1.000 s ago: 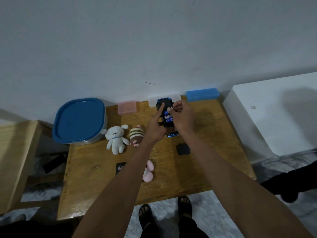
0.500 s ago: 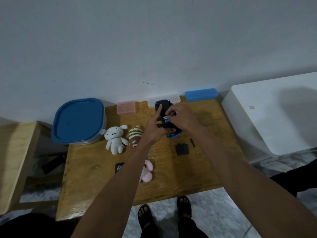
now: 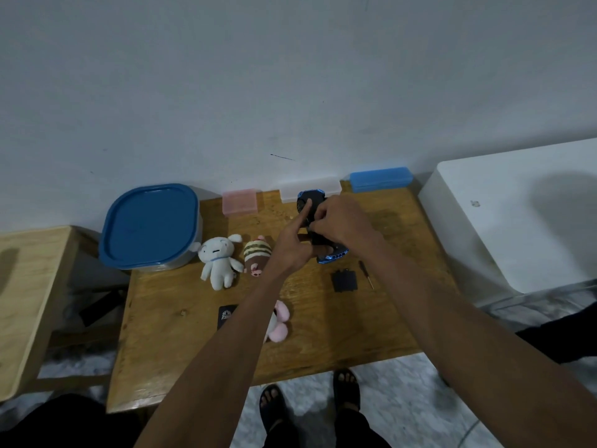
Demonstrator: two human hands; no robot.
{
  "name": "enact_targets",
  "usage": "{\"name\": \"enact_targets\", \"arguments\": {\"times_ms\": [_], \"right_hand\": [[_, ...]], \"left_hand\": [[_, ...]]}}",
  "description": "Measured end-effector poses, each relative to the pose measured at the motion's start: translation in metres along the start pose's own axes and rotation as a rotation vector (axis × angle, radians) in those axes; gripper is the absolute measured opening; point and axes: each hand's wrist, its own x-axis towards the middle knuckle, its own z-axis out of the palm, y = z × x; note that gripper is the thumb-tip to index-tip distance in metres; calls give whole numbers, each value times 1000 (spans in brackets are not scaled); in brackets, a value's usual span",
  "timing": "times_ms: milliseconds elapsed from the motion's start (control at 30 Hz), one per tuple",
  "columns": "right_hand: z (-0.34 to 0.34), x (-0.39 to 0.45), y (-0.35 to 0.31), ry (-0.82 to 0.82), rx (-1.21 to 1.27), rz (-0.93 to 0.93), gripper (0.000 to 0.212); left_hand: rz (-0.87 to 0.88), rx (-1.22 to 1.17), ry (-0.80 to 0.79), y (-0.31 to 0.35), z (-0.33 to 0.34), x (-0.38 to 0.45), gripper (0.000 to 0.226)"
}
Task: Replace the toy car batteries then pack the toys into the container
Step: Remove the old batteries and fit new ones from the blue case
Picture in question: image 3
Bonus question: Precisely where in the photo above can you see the person's right hand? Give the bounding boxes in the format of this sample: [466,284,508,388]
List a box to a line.
[307,194,383,262]

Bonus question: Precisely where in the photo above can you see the person's left hand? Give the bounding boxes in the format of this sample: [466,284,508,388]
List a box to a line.
[266,198,314,278]

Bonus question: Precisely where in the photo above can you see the brown striped plush pig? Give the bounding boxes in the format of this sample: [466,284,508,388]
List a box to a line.
[243,235,273,278]

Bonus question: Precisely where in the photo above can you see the blue toy car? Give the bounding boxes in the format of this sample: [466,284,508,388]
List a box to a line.
[296,189,350,265]

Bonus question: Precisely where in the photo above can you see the small black screwdriver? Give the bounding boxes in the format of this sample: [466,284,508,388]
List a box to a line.
[358,259,376,291]

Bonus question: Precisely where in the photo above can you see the black battery cover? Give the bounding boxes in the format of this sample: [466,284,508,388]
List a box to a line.
[330,269,359,294]

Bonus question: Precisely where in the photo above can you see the translucent white plastic case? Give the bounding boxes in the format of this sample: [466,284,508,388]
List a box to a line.
[279,176,342,204]

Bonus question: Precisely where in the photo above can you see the blue plastic case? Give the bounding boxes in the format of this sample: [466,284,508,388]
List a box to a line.
[349,166,414,194]

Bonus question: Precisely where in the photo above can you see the small pink plastic case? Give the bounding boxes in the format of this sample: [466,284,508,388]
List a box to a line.
[221,189,259,217]

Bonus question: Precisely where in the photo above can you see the pink flower plush panda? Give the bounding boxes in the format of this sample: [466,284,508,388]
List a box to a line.
[263,300,291,344]

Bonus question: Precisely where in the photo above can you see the white plush dog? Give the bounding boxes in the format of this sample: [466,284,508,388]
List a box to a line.
[188,233,244,292]

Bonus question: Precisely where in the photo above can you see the blue lidded plastic container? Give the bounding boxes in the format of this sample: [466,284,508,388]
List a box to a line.
[98,183,204,273]

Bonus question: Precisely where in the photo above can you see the person's left forearm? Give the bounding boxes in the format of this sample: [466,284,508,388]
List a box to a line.
[134,270,292,448]

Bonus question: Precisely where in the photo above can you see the person's right forearm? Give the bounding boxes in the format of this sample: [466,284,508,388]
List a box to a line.
[366,246,597,448]

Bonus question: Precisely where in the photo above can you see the person's right black sandal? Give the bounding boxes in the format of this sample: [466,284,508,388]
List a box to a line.
[332,368,361,413]

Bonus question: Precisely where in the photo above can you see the person's black sandal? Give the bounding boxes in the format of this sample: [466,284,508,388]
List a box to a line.
[259,385,288,434]
[332,368,361,413]

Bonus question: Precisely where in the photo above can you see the person's left black sandal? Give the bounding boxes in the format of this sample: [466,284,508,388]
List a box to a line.
[259,385,288,434]

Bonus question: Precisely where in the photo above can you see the person's black trousers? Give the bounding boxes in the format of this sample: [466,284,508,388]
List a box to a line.
[263,408,392,448]

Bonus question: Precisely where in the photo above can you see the black remote control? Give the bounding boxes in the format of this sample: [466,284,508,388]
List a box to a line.
[216,304,239,331]

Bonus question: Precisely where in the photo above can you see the white cabinet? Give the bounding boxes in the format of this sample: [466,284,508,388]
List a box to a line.
[417,137,597,309]

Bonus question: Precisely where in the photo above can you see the black object under side table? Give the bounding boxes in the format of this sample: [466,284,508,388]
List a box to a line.
[78,289,127,328]

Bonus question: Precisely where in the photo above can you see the black stand base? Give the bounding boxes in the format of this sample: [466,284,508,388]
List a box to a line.
[515,301,597,365]

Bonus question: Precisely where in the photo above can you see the light wooden side table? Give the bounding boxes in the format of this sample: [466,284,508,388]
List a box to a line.
[0,225,80,403]

